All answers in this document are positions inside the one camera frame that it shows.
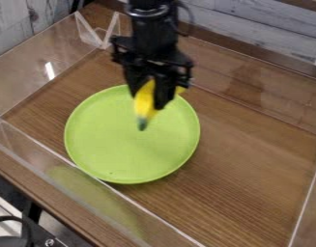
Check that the yellow toy banana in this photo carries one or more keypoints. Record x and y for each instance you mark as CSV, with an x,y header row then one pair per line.
x,y
143,106

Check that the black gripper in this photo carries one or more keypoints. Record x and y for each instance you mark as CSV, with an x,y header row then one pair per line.
x,y
149,54

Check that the green round plate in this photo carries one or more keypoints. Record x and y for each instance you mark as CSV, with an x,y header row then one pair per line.
x,y
113,150

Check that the black metal table bracket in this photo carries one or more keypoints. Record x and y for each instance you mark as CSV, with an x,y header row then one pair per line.
x,y
40,237

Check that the clear acrylic enclosure walls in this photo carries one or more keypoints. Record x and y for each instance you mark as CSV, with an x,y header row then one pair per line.
x,y
243,194

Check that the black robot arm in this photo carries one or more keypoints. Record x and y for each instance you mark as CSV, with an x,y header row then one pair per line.
x,y
156,4

